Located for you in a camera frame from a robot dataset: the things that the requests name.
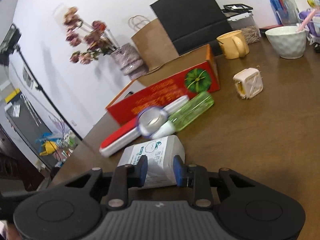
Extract white wipes canister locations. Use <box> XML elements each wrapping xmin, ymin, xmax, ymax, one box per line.
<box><xmin>118</xmin><ymin>135</ymin><xmax>185</xmax><ymax>189</ymax></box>

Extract red white lint brush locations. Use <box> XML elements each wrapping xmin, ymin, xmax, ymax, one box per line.
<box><xmin>99</xmin><ymin>95</ymin><xmax>189</xmax><ymax>158</ymax></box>

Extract white jar with purple rim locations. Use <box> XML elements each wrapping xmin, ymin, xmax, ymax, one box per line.
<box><xmin>137</xmin><ymin>106</ymin><xmax>169</xmax><ymax>138</ymax></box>

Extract green spray bottle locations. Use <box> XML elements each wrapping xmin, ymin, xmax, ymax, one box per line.
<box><xmin>151</xmin><ymin>91</ymin><xmax>214</xmax><ymax>139</ymax></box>

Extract white cube power adapter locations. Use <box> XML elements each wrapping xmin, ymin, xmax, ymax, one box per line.
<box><xmin>233</xmin><ymin>68</ymin><xmax>264</xmax><ymax>99</ymax></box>

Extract red cardboard box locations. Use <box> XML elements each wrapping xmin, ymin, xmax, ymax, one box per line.
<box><xmin>106</xmin><ymin>44</ymin><xmax>220</xmax><ymax>126</ymax></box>

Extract pink textured vase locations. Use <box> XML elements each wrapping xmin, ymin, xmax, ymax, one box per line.
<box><xmin>111</xmin><ymin>43</ymin><xmax>149</xmax><ymax>80</ymax></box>

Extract brown paper bag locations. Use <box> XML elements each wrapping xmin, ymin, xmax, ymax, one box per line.
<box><xmin>128</xmin><ymin>15</ymin><xmax>179</xmax><ymax>71</ymax></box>

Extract yellow mug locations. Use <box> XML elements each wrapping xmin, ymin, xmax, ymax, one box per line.
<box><xmin>216</xmin><ymin>30</ymin><xmax>249</xmax><ymax>60</ymax></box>

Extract dried pink roses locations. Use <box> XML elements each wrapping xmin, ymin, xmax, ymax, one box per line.
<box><xmin>62</xmin><ymin>7</ymin><xmax>119</xmax><ymax>65</ymax></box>

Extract black paper bag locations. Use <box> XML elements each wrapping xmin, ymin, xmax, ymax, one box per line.
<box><xmin>150</xmin><ymin>0</ymin><xmax>232</xmax><ymax>56</ymax></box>

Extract red flat box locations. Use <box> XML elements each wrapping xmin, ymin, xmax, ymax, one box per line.
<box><xmin>259</xmin><ymin>24</ymin><xmax>283</xmax><ymax>34</ymax></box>

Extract white ceramic bowl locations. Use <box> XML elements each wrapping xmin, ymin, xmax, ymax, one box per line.
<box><xmin>265</xmin><ymin>26</ymin><xmax>306</xmax><ymax>60</ymax></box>

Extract clear food container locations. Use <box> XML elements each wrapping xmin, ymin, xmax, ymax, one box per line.
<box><xmin>221</xmin><ymin>4</ymin><xmax>261</xmax><ymax>44</ymax></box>

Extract studio light head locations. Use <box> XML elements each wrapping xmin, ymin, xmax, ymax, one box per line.
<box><xmin>1</xmin><ymin>23</ymin><xmax>21</xmax><ymax>67</ymax></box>

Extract clear glass bottle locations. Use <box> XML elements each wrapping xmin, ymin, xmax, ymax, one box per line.
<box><xmin>282</xmin><ymin>0</ymin><xmax>300</xmax><ymax>25</ymax></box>

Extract pink spoon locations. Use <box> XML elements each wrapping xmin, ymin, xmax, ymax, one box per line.
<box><xmin>296</xmin><ymin>9</ymin><xmax>318</xmax><ymax>33</ymax></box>

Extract blue soda can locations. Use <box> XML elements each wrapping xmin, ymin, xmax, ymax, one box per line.
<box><xmin>270</xmin><ymin>0</ymin><xmax>289</xmax><ymax>25</ymax></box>

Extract purple plastic bag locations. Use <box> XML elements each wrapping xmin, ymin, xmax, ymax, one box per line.
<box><xmin>298</xmin><ymin>10</ymin><xmax>320</xmax><ymax>38</ymax></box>

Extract wire rack with clutter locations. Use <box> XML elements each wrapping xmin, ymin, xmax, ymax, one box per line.
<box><xmin>35</xmin><ymin>131</ymin><xmax>80</xmax><ymax>169</ymax></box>

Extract white wall picture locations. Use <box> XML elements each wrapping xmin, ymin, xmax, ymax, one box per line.
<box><xmin>22</xmin><ymin>66</ymin><xmax>34</xmax><ymax>89</ymax></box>

